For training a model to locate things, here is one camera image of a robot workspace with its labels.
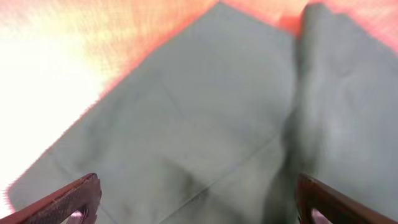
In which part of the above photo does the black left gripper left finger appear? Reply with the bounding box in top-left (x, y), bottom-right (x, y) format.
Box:
top-left (1, 173), bottom-right (102, 224)

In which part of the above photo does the green cloth garment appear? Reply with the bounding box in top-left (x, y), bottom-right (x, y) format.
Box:
top-left (9, 3), bottom-right (397, 223)

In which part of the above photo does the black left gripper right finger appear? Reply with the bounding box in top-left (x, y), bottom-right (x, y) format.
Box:
top-left (297, 174), bottom-right (397, 224)

